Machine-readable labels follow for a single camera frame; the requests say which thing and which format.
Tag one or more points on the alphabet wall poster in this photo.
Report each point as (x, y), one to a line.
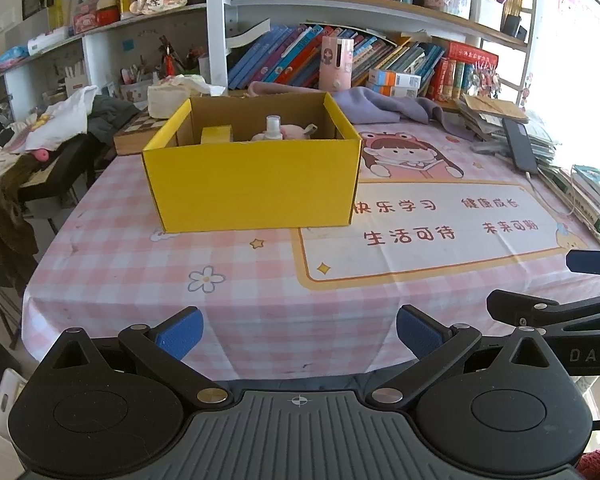
(575, 2)

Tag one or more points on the colourful cartoon figure stand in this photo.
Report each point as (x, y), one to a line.
(484, 81)

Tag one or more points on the black chair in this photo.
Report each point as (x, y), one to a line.
(55, 175)

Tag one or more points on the row of leaning blue books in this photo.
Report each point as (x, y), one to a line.
(280, 57)

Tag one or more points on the white storage container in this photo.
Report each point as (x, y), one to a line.
(486, 11)

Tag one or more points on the small black box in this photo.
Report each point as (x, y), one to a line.
(514, 27)

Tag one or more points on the orange blue white boxes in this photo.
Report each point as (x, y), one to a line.
(395, 84)

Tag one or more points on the dark brown cloth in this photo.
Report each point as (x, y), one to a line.
(5, 220)

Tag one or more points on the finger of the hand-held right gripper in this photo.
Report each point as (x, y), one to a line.
(592, 262)
(520, 310)

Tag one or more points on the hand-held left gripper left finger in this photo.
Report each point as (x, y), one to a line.
(180, 332)

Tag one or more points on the yellow cardboard box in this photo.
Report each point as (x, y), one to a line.
(250, 185)

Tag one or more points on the lavender cloth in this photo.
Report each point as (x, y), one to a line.
(380, 107)

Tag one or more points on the pile of books and papers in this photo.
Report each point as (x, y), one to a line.
(560, 160)

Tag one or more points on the white bookshelf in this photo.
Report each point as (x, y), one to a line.
(216, 35)

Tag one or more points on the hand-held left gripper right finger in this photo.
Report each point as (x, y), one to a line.
(420, 332)

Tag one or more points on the pile of clothes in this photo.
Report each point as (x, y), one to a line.
(65, 115)

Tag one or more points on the pink plush toy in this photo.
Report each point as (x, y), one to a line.
(295, 132)

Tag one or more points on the white side shelf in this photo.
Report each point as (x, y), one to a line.
(45, 60)

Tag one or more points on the wooden chessboard box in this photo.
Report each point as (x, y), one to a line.
(140, 132)

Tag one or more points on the row of red books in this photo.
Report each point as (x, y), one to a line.
(460, 57)

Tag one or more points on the brown envelope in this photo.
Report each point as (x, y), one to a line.
(495, 107)

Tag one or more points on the black phone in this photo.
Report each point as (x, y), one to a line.
(520, 145)

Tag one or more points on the pink dispenser box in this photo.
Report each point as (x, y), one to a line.
(336, 62)

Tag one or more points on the white spray bottle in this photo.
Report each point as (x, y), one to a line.
(274, 127)

